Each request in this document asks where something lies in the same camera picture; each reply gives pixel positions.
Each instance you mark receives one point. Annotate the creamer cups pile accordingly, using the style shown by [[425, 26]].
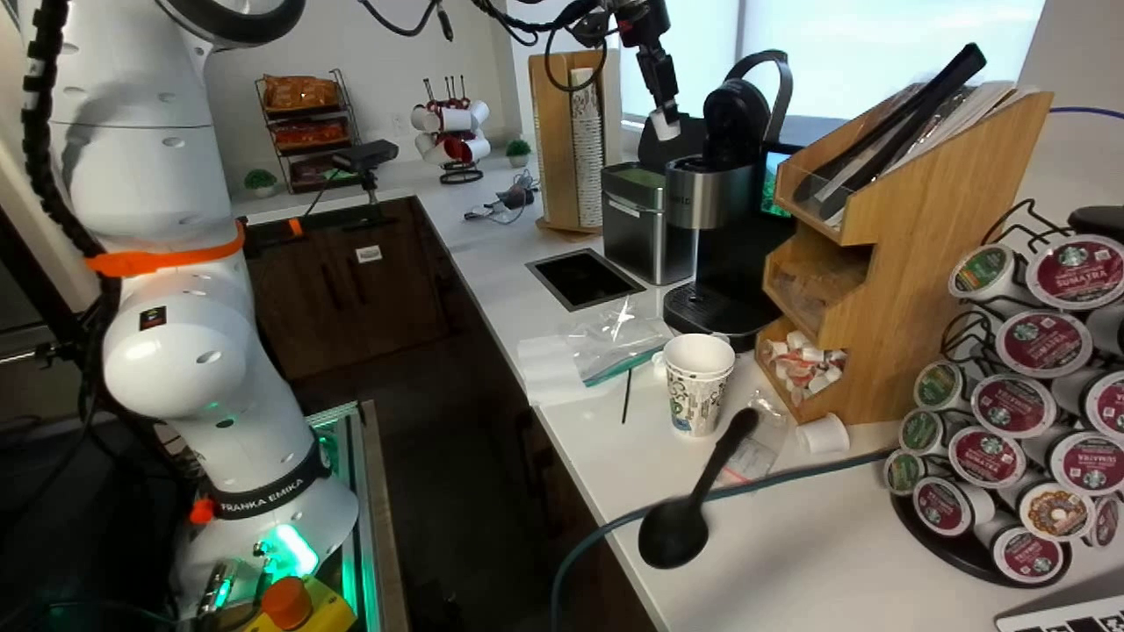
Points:
[[802, 365]]

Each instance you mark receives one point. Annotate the coffee pod carousel rack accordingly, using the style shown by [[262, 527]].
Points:
[[1012, 450]]

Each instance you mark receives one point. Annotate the snack basket rack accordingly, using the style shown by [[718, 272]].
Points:
[[311, 123]]

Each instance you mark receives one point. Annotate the black plastic spoon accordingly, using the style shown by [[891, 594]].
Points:
[[677, 527]]

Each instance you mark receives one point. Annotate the patterned paper cup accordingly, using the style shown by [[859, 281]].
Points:
[[697, 369]]

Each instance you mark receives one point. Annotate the wooden condiment organizer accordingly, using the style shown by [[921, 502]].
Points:
[[871, 281]]

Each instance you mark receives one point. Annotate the mug tree with mugs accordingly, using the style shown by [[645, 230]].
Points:
[[452, 132]]

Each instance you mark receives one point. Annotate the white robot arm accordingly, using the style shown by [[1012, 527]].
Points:
[[122, 152]]

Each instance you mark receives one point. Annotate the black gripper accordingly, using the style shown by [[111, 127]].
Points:
[[638, 24]]

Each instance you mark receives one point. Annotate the wooden cup dispenser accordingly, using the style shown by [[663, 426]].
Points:
[[569, 141]]

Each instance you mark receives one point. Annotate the white creamer cup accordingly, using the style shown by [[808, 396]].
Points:
[[827, 436]]

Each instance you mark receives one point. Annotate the clear zip bag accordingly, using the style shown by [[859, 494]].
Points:
[[617, 338]]

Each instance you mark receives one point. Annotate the black coffee maker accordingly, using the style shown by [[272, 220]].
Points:
[[713, 196]]

